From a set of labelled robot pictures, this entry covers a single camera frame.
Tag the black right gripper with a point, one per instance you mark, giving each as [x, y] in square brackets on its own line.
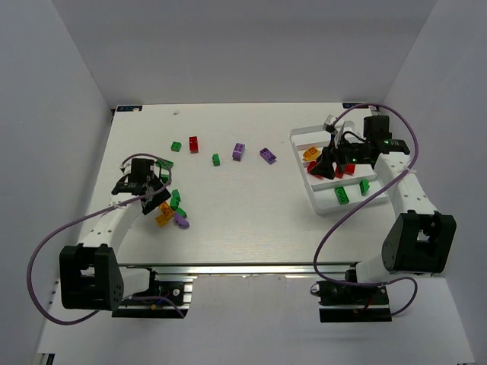
[334, 157]

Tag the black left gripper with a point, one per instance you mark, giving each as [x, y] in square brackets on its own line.
[153, 190]

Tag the yellow round lego piece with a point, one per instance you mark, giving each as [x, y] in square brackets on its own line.
[311, 154]

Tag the red long lego brick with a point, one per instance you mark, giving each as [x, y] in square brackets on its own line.
[345, 170]

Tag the green thin lego plate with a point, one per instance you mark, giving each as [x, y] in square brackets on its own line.
[341, 195]

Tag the green square lego brick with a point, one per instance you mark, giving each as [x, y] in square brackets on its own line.
[364, 187]

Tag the purple lego plate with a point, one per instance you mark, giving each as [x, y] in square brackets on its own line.
[267, 155]

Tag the purple tall lego brick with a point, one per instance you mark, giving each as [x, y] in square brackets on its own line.
[238, 151]

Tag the red half-round lego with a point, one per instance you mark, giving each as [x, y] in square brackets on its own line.
[311, 166]

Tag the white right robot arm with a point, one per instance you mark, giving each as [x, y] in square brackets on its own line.
[420, 239]

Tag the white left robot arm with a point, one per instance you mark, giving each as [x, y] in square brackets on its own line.
[91, 277]

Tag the yellow lego brick lower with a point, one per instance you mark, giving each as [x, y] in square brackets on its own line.
[161, 220]

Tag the green lego in pile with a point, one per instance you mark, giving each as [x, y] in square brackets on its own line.
[175, 199]

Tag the green lego beside pile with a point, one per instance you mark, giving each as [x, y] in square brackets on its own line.
[181, 212]

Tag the white divided sorting tray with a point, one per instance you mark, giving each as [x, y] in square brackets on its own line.
[321, 190]

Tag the purple curved lego piece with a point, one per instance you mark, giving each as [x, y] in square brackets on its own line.
[181, 221]

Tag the green flat lego plate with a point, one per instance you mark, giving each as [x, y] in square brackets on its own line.
[164, 164]

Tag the small green square lego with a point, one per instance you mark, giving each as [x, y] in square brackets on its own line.
[176, 146]

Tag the blue label sticker right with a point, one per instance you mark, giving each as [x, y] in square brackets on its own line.
[348, 106]

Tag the blue label sticker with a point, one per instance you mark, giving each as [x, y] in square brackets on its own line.
[129, 109]
[348, 106]

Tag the red rectangular lego brick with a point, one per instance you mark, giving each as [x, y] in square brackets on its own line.
[193, 144]

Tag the small green lego brick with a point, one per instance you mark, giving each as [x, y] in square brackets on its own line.
[216, 160]

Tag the blue label sticker left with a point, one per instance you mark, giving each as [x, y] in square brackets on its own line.
[129, 109]

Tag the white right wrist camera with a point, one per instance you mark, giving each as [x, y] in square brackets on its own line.
[330, 127]

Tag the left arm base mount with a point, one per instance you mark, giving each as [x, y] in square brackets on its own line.
[149, 294]

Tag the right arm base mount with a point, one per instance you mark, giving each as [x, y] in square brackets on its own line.
[339, 303]

